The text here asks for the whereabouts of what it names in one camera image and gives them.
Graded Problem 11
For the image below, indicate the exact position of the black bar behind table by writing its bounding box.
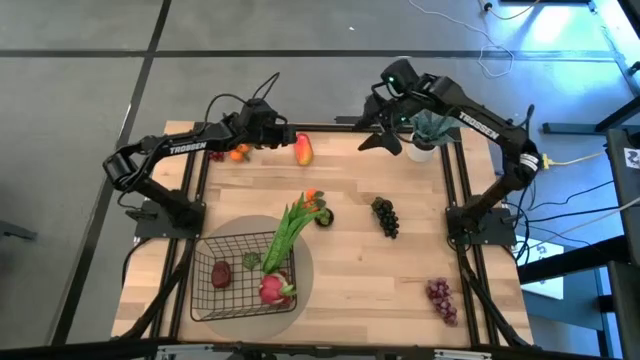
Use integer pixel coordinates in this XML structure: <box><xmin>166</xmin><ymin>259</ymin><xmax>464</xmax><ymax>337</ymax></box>
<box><xmin>334</xmin><ymin>115</ymin><xmax>381</xmax><ymax>127</ymax></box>

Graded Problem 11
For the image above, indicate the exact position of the dark mangosteen with green cap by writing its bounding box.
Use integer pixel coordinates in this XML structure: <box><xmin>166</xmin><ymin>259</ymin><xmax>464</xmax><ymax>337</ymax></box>
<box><xmin>314</xmin><ymin>207</ymin><xmax>335</xmax><ymax>229</ymax></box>

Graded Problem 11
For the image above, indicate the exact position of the yellow power plug with cable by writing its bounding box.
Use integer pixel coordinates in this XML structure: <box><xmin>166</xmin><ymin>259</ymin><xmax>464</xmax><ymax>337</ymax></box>
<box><xmin>538</xmin><ymin>151</ymin><xmax>609</xmax><ymax>171</ymax></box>

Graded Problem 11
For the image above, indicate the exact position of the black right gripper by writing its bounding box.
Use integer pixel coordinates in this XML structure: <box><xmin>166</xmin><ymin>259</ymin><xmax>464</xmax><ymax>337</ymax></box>
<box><xmin>354</xmin><ymin>92</ymin><xmax>404</xmax><ymax>157</ymax></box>

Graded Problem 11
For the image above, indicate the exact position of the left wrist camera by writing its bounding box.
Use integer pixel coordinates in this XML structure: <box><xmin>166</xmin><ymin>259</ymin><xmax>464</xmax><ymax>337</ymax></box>
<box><xmin>242</xmin><ymin>98</ymin><xmax>275</xmax><ymax>124</ymax></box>

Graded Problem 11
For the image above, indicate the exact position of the black grape bunch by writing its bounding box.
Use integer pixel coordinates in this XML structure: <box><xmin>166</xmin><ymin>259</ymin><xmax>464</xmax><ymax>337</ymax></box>
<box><xmin>370</xmin><ymin>196</ymin><xmax>401</xmax><ymax>240</ymax></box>

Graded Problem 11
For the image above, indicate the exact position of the black overhead rig bar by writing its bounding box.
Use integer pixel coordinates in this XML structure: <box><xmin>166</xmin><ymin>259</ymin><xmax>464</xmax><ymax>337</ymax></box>
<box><xmin>0</xmin><ymin>338</ymin><xmax>640</xmax><ymax>360</ymax></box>

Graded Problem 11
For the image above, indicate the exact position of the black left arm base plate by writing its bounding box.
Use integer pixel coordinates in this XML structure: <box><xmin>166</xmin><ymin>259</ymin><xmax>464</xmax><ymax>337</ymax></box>
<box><xmin>133</xmin><ymin>199</ymin><xmax>206</xmax><ymax>240</ymax></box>

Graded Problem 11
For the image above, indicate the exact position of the round grey mat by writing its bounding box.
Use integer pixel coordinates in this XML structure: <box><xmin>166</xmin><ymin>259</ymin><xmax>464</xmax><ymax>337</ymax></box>
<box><xmin>199</xmin><ymin>214</ymin><xmax>315</xmax><ymax>343</ymax></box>

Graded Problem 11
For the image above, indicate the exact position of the white floor cable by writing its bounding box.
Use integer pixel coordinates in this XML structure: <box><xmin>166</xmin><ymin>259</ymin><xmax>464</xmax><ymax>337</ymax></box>
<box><xmin>408</xmin><ymin>0</ymin><xmax>516</xmax><ymax>80</ymax></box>

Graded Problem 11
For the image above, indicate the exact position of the black side desk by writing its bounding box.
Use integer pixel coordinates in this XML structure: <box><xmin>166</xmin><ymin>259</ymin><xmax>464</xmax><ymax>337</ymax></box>
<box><xmin>542</xmin><ymin>94</ymin><xmax>640</xmax><ymax>360</ymax></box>

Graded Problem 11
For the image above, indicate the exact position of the white box on floor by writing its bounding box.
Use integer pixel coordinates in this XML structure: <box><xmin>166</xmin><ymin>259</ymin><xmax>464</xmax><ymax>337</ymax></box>
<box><xmin>519</xmin><ymin>234</ymin><xmax>566</xmax><ymax>301</ymax></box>

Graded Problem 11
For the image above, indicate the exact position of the red orange mango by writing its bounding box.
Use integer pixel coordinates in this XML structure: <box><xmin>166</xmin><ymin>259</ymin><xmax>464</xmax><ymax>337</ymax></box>
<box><xmin>293</xmin><ymin>132</ymin><xmax>315</xmax><ymax>167</ymax></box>

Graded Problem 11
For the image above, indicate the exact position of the potted plant in white pot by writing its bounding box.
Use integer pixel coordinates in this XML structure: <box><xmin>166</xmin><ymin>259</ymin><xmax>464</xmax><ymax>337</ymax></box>
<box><xmin>404</xmin><ymin>110</ymin><xmax>464</xmax><ymax>164</ymax></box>

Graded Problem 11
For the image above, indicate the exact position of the dark red fig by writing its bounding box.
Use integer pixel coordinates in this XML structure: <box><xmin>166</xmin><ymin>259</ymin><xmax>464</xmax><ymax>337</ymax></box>
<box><xmin>210</xmin><ymin>260</ymin><xmax>233</xmax><ymax>290</ymax></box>

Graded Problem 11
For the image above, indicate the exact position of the small green artichoke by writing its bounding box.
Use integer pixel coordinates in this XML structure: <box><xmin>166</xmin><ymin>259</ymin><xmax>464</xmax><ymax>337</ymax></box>
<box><xmin>241</xmin><ymin>251</ymin><xmax>263</xmax><ymax>272</ymax></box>

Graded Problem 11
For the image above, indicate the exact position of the pink dragon fruit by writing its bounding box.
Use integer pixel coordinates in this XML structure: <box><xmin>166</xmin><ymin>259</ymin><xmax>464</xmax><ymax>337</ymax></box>
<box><xmin>257</xmin><ymin>271</ymin><xmax>298</xmax><ymax>307</ymax></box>

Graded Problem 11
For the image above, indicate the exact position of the black wire basket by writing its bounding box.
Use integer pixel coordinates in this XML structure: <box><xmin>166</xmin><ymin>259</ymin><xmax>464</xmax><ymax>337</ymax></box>
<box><xmin>189</xmin><ymin>230</ymin><xmax>300</xmax><ymax>323</ymax></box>

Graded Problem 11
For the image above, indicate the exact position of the green leafy vegetable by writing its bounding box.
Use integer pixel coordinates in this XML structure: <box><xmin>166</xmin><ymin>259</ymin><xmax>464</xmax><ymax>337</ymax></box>
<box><xmin>261</xmin><ymin>192</ymin><xmax>326</xmax><ymax>275</ymax></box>

